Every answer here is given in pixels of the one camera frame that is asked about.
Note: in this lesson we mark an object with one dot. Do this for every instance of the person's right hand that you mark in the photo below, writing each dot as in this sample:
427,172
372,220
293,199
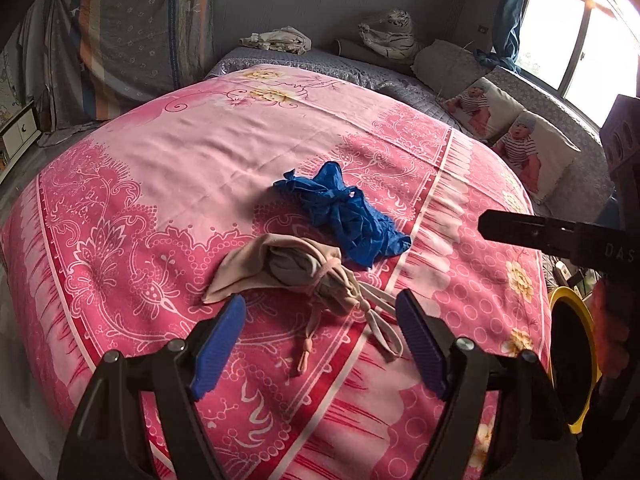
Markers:
617,330

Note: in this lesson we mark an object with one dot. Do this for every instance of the blue curtain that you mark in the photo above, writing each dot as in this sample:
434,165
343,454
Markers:
512,10

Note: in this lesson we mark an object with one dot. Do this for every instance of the beige cloth bundle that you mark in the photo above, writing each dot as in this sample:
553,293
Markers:
290,270

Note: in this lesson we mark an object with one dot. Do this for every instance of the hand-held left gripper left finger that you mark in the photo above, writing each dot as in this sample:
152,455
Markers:
220,345

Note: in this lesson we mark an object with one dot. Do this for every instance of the white tiger plush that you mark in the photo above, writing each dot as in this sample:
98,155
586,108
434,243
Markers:
392,35

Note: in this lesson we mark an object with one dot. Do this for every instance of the cream cloth pile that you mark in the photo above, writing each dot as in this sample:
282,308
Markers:
280,40

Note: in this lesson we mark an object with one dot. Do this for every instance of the blue rubber glove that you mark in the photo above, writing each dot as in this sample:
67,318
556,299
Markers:
345,215

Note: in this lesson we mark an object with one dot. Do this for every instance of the baby print pillow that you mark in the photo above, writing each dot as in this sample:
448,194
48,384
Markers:
535,152
482,105

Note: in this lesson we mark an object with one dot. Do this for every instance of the window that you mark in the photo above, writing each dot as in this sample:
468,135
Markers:
575,35

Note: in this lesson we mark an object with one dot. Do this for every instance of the grey quilted pillow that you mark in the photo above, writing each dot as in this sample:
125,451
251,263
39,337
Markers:
445,62

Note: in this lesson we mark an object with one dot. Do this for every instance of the striped hanging sheet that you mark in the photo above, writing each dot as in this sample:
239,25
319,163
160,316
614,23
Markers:
125,35

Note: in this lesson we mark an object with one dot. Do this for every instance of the grey bolster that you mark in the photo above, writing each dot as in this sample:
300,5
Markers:
350,47

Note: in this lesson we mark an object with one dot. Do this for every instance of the pink floral blanket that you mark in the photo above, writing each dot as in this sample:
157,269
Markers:
175,160

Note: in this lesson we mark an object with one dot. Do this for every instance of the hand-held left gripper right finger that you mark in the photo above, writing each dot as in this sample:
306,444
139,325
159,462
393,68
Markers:
422,345

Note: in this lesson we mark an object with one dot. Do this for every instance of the yellow-rimmed black bin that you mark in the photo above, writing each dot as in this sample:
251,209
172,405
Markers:
570,355

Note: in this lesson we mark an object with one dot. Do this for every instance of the small white cabinet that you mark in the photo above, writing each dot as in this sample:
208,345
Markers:
17,130

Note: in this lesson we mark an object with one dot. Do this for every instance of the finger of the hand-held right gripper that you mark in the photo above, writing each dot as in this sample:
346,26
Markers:
510,232

